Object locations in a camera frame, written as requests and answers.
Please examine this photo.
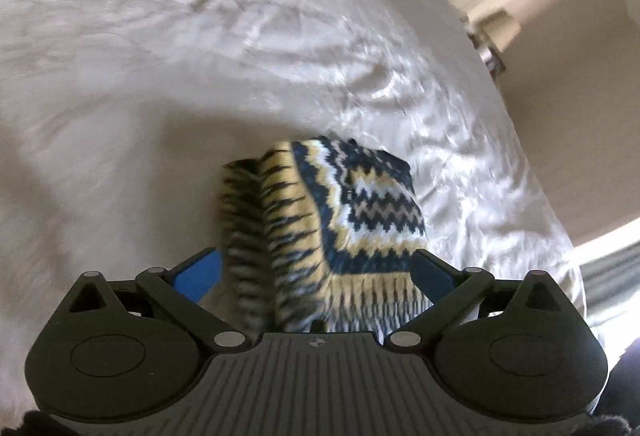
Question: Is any navy yellow patterned knit sweater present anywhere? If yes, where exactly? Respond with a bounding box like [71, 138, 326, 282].
[220, 135, 437, 335]

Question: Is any dark picture frame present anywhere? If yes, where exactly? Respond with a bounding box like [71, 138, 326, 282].
[484, 47, 507, 78]

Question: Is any cream nightstand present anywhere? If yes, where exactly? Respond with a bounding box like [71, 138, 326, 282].
[465, 19, 507, 78]

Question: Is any bed with white bedspread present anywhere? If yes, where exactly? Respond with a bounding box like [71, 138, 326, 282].
[0, 0, 586, 417]

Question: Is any grey striped bed skirt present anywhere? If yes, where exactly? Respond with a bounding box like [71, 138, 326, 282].
[575, 241, 640, 322]

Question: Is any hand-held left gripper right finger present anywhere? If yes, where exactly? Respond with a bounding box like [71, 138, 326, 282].
[385, 249, 583, 348]

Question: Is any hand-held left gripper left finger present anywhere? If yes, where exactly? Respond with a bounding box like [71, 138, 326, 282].
[59, 247, 252, 350]

